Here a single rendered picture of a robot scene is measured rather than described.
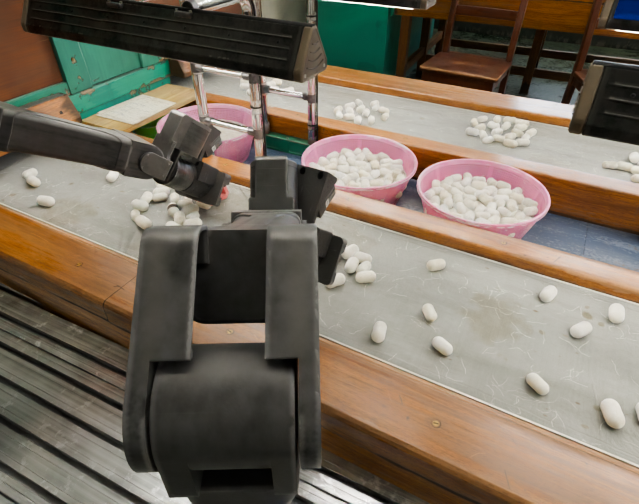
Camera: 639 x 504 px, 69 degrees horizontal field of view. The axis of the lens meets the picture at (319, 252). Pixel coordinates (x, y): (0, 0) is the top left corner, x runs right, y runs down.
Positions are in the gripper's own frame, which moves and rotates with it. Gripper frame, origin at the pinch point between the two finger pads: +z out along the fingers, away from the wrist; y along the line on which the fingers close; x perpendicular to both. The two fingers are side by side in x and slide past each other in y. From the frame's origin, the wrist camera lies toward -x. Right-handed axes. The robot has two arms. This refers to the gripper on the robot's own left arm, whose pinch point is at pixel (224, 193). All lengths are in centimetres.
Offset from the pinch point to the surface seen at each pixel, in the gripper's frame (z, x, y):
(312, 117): 23.7, -27.0, -1.5
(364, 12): 201, -157, 79
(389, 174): 19.3, -16.7, -27.3
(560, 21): 203, -167, -42
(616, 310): -1, -1, -74
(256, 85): -4.2, -22.6, -1.7
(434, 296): -5.7, 5.9, -48.5
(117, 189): -5.5, 6.5, 23.0
